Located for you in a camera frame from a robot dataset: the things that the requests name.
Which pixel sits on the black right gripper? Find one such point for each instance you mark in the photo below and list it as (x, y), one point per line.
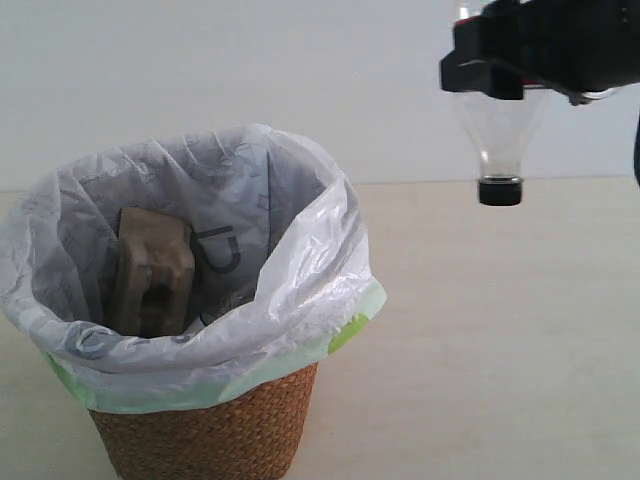
(597, 43)

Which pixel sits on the clear bottle black cap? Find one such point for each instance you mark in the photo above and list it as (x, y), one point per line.
(499, 130)

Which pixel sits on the beige paper pulp tray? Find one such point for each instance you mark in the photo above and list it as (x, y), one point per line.
(154, 276)

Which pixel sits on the white green plastic bin liner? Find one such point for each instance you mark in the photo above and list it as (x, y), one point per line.
(282, 250)

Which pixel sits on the woven wicker waste basket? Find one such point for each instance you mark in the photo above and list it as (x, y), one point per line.
(255, 436)

